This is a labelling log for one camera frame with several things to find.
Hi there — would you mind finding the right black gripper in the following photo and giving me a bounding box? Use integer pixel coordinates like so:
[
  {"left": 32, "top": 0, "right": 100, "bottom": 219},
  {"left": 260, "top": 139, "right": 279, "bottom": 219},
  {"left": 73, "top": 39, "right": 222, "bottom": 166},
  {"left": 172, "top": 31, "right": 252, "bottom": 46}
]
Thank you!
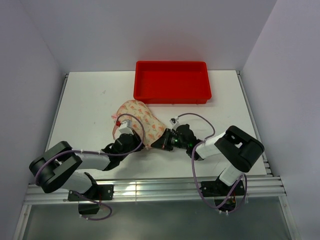
[{"left": 151, "top": 128, "right": 189, "bottom": 151}]

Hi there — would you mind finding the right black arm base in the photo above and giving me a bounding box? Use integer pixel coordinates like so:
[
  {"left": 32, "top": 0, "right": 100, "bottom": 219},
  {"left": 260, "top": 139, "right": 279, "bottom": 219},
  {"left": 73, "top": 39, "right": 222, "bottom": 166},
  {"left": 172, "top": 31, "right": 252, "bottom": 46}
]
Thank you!
[{"left": 199, "top": 179, "right": 248, "bottom": 215}]

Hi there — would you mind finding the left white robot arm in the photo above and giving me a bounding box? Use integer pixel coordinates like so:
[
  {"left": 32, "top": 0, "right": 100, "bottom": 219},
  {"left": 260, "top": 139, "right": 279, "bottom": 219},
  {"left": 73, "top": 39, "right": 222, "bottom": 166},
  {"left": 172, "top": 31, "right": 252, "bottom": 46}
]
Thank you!
[{"left": 29, "top": 133, "right": 145, "bottom": 200}]

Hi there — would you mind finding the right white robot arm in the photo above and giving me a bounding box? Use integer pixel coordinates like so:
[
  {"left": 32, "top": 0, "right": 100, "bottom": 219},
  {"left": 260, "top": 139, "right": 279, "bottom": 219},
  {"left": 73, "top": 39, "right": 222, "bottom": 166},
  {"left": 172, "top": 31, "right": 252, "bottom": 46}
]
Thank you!
[{"left": 151, "top": 124, "right": 265, "bottom": 197}]

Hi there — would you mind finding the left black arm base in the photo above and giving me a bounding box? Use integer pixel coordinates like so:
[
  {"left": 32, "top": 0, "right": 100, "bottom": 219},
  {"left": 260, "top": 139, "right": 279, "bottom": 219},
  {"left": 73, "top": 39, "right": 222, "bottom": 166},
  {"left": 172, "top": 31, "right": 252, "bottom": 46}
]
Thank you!
[{"left": 67, "top": 184, "right": 114, "bottom": 221}]

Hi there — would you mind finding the red plastic tray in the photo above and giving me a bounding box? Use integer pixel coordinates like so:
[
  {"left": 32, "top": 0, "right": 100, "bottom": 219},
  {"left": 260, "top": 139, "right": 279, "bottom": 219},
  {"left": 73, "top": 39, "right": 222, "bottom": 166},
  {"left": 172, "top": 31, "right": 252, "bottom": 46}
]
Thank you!
[{"left": 133, "top": 61, "right": 212, "bottom": 104}]

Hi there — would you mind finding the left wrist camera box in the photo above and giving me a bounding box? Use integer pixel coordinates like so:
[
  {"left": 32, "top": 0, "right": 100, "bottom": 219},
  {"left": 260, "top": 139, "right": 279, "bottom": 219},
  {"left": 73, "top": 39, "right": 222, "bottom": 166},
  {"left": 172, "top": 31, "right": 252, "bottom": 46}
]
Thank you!
[{"left": 117, "top": 119, "right": 134, "bottom": 135}]

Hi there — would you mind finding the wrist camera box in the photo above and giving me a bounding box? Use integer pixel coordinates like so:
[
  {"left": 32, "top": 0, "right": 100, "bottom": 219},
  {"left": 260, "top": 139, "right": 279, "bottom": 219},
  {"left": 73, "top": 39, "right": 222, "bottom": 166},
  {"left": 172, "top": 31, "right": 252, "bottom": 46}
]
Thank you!
[
  {"left": 117, "top": 119, "right": 134, "bottom": 135},
  {"left": 169, "top": 116, "right": 181, "bottom": 131}
]

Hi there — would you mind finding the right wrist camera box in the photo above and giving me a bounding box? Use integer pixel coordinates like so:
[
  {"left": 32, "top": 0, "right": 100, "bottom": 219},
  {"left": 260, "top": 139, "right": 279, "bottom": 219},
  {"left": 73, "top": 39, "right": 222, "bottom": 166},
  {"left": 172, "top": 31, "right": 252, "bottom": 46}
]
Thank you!
[{"left": 169, "top": 116, "right": 181, "bottom": 131}]

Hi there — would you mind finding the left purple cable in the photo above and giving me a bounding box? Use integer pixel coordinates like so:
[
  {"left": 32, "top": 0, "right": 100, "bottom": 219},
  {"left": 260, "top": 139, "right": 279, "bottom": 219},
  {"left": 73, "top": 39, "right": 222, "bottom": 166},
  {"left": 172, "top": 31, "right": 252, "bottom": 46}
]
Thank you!
[{"left": 34, "top": 113, "right": 146, "bottom": 221}]

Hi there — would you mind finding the aluminium frame rail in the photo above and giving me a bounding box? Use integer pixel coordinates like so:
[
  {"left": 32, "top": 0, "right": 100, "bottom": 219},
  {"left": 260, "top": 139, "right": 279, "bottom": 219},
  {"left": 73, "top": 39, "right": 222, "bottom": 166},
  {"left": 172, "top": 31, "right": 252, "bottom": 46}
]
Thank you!
[{"left": 14, "top": 71, "right": 301, "bottom": 240}]

